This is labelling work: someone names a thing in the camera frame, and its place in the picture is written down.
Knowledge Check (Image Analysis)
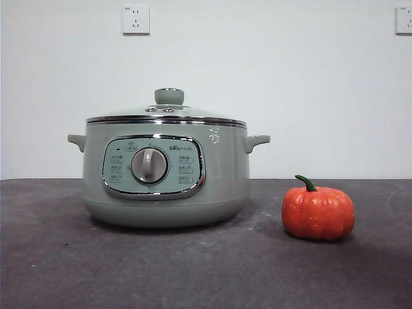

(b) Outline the white wall socket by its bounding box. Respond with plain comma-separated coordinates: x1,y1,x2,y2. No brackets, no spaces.
122,5,151,36
395,5,412,36

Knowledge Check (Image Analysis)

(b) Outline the pale green electric pot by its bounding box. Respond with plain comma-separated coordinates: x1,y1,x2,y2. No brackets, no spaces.
67,121,271,230

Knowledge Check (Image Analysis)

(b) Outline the glass lid with green knob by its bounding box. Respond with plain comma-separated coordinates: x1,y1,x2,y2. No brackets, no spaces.
86,87,247,125

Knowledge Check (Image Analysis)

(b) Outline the orange toy pumpkin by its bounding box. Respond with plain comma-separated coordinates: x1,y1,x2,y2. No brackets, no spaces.
281,174,356,241

